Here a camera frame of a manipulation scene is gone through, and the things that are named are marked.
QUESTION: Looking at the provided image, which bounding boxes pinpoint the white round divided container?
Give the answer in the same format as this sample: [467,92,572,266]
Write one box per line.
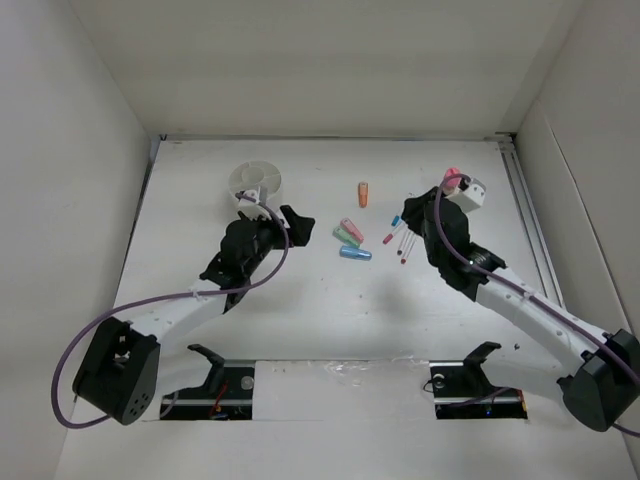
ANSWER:
[228,160,283,212]

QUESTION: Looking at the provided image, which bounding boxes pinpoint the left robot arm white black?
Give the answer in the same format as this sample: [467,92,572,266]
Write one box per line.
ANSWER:
[72,205,315,425]

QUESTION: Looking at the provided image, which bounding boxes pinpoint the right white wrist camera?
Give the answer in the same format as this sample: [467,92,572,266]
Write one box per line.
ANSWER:
[446,178,486,214]

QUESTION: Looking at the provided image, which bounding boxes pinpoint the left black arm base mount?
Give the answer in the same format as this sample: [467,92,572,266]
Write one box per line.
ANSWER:
[159,344,255,421]

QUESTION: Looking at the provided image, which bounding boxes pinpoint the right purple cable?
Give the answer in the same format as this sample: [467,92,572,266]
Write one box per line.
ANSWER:
[433,173,640,435]

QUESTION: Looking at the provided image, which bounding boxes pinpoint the pink capped white pen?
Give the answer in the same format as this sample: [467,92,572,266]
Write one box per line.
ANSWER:
[383,222,405,245]

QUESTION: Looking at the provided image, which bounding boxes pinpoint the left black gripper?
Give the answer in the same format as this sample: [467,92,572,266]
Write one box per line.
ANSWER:
[240,205,312,276]

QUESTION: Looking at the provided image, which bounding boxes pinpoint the blue highlighter marker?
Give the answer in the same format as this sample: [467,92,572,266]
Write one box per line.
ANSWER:
[339,245,372,261]

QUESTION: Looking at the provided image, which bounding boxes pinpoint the pink glue bottle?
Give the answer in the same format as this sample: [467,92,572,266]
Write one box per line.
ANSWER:
[443,167,461,195]

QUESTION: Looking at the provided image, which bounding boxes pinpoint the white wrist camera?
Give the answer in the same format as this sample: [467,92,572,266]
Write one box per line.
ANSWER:
[446,178,486,214]
[235,187,269,221]

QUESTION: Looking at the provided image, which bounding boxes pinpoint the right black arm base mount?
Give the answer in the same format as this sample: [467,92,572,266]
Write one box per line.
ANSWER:
[422,342,528,420]

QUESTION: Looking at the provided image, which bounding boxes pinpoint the purple capped white pen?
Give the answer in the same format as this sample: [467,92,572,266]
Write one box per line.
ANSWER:
[396,230,414,256]

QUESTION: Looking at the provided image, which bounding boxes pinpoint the purple cable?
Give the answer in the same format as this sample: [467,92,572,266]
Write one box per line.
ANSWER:
[433,173,640,435]
[53,192,291,429]

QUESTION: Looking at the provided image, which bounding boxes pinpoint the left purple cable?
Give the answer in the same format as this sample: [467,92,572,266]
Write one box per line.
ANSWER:
[53,192,291,429]

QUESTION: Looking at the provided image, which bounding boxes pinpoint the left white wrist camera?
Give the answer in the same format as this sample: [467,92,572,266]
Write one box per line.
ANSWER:
[235,187,269,221]

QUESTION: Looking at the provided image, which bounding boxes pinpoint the red capped white pen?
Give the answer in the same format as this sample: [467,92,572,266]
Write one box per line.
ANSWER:
[400,234,416,265]

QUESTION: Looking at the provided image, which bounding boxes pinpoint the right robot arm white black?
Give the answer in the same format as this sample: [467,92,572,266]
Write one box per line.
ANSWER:
[401,188,639,432]

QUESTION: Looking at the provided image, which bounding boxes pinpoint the aluminium rail right side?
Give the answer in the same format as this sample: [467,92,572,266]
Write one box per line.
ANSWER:
[494,135,566,307]

